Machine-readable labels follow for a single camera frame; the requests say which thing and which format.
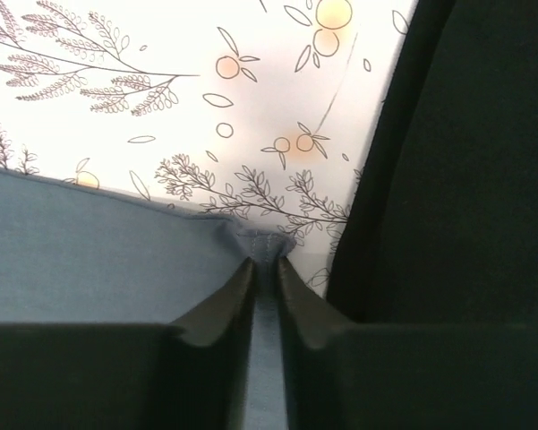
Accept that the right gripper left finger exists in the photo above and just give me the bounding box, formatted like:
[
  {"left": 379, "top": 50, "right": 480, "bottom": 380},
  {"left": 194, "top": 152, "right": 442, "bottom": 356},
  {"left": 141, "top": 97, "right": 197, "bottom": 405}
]
[{"left": 158, "top": 257, "right": 257, "bottom": 430}]

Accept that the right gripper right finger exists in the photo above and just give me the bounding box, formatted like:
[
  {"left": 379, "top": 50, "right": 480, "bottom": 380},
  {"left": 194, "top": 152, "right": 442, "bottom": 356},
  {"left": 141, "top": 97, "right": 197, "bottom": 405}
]
[{"left": 277, "top": 258, "right": 363, "bottom": 429}]

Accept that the blue grey t shirt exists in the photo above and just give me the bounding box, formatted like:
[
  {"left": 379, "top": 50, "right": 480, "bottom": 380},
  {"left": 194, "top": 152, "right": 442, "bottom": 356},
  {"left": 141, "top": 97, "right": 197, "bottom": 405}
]
[{"left": 0, "top": 169, "right": 293, "bottom": 429}]

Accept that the folded black t shirt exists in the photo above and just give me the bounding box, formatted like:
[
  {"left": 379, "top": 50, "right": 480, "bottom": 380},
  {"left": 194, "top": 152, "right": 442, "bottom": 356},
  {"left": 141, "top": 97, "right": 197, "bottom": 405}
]
[{"left": 326, "top": 1, "right": 538, "bottom": 323}]

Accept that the floral table mat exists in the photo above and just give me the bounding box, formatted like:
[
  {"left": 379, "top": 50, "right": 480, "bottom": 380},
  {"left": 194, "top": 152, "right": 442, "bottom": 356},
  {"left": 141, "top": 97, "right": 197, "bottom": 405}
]
[{"left": 0, "top": 1, "right": 416, "bottom": 293}]

